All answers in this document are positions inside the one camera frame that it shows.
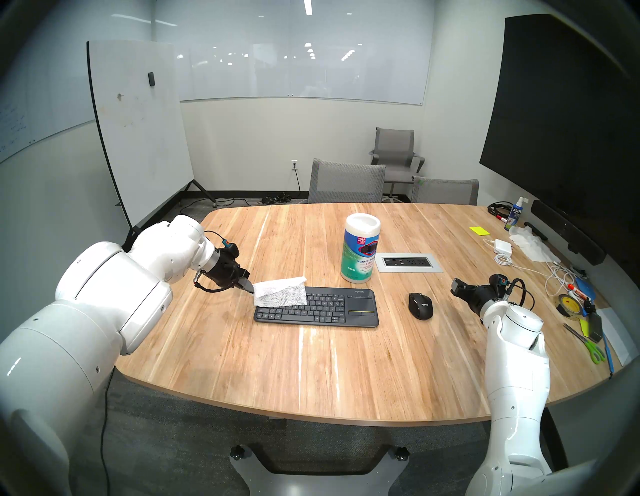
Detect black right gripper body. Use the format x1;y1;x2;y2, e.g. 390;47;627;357
465;284;501;317

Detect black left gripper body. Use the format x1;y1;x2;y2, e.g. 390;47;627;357
202;245;251;292

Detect white disinfecting wipe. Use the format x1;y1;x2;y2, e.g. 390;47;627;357
252;276;308;308

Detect black Logitech mouse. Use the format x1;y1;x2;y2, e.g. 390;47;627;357
408;292;434;321

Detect black Logitech keyboard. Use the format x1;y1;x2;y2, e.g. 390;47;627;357
253;286;380;329

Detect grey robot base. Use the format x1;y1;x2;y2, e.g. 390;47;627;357
230;444;410;496

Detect disinfecting wipes canister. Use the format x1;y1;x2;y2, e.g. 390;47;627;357
340;213;382;284

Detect white table power outlet panel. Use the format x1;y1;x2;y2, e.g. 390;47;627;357
375;252;444;274

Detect crumpled white tissue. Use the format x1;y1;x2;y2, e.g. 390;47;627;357
509;226;562;263

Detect blue whiteboard cleaner spray bottle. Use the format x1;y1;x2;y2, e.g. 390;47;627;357
504;196;528;232

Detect yellow tape roll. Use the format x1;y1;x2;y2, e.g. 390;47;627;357
557;293;586;321

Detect grey mesh office chair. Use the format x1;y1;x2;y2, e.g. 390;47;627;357
411;176;480;206
307;158;387;204

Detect black video conference bar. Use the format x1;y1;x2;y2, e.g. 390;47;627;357
530;199;607;266

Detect black and yellow box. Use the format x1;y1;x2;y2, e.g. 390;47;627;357
580;311;605;344

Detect white paper sheet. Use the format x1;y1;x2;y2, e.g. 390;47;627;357
595;306;640;367

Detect grey office chair with armrests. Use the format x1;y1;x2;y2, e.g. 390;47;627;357
369;127;426;203

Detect black table leg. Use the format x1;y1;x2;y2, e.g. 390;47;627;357
542;407;572;473

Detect mobile whiteboard on stand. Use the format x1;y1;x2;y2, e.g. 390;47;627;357
86;40;218;251

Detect large black TV screen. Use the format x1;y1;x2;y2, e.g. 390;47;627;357
479;13;640;251

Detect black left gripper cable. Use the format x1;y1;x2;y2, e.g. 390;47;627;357
192;270;233;294

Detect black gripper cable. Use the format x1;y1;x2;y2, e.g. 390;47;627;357
505;278;536;312
192;270;233;294

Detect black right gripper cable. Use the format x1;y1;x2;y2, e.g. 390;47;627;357
505;278;536;312

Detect white charger cable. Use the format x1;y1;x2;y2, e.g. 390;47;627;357
482;239;579;297

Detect green handled scissors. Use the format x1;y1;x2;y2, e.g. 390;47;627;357
562;322;607;365

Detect black hanging power cable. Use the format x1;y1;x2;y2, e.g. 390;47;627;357
99;367;116;496

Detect glass wall whiteboard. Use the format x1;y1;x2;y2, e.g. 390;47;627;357
152;0;431;106

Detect wall board with writing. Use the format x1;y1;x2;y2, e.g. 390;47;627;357
0;75;98;166

